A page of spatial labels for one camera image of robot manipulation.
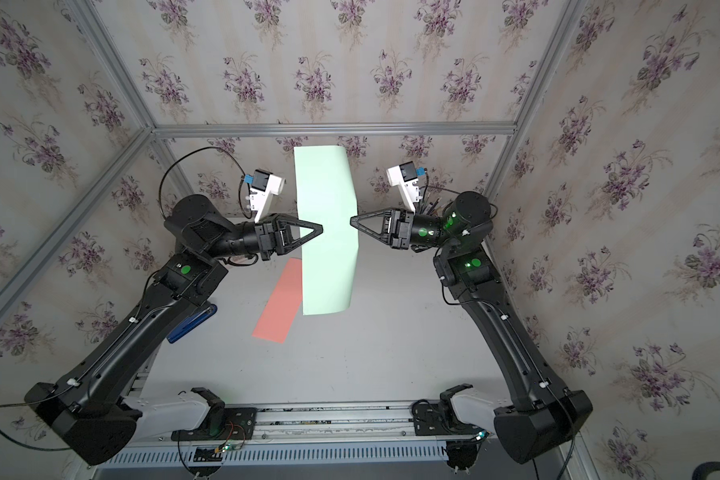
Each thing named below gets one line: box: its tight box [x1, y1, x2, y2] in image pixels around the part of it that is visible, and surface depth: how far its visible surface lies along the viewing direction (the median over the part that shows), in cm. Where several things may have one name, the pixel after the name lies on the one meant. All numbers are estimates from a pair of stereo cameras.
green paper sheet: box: [294, 145, 360, 315], surface depth 52 cm
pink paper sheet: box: [251, 258, 302, 344], surface depth 94 cm
